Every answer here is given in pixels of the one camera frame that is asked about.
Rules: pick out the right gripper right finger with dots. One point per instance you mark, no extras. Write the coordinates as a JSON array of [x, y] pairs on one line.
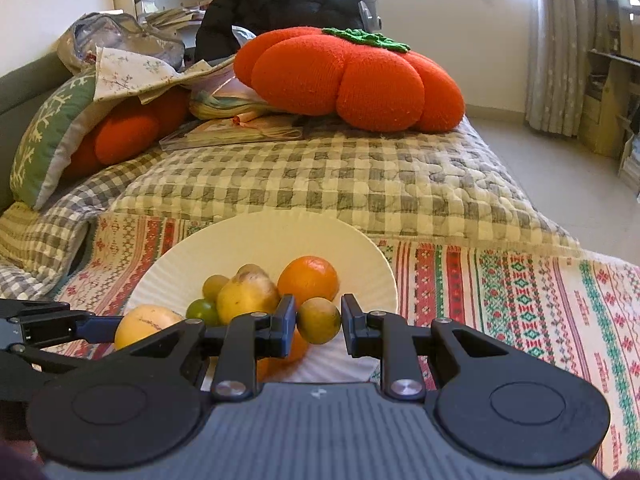
[[387, 337]]

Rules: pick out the mandarin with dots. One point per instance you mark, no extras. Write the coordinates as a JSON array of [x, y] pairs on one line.
[[309, 277]]

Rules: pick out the checkered quilt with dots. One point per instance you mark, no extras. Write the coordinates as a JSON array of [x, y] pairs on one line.
[[448, 185]]

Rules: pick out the folded fabric bundle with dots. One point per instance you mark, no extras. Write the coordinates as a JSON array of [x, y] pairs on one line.
[[221, 95]]

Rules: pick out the large tomato plush cushion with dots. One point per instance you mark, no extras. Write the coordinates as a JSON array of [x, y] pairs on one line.
[[372, 82]]

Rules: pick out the curtain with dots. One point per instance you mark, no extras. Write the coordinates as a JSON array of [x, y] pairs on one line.
[[563, 32]]

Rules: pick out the small red plush cushion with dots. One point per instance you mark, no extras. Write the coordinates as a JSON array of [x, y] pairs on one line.
[[129, 130]]

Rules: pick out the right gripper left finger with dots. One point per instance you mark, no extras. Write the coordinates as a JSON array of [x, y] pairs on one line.
[[240, 345]]

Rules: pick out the patterned red green cloth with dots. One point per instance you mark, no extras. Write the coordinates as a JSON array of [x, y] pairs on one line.
[[575, 309]]

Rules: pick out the brown yellow pear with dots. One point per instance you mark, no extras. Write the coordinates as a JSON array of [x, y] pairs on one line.
[[246, 293]]

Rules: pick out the white ribbed plate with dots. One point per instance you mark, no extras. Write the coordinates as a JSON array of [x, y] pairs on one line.
[[270, 239]]

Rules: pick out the tan longan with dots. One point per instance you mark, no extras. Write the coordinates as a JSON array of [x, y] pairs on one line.
[[250, 270], [212, 287], [318, 320]]

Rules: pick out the large yellow melon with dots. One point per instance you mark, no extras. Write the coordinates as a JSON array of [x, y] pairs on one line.
[[143, 321]]

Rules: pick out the green embroidered pillow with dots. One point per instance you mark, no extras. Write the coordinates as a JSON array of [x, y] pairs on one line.
[[52, 137]]

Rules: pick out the silver storage bag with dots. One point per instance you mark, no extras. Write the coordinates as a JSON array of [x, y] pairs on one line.
[[78, 46]]

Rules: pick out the floral cloth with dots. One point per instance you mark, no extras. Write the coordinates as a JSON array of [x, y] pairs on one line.
[[122, 74]]

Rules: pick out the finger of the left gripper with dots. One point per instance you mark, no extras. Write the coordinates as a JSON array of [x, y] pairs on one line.
[[100, 327]]

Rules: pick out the wooden shelf unit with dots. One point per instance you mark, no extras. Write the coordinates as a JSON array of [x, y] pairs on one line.
[[610, 114]]

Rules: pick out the black jacket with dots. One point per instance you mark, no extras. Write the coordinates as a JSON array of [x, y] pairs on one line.
[[214, 39]]

